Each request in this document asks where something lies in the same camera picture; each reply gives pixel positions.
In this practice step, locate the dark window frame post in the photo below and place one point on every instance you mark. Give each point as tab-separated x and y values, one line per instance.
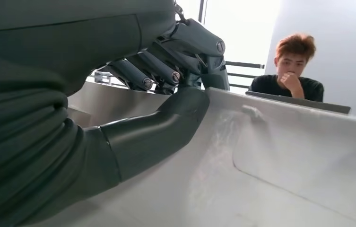
201	11

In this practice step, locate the person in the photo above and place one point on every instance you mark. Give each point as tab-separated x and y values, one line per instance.
293	62

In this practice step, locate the dark metal railing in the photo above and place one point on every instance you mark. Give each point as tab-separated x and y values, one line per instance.
243	65

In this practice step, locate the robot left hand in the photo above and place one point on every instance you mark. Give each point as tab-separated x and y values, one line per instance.
71	40

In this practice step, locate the grey laptop lid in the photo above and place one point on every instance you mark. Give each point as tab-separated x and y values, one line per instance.
306	103

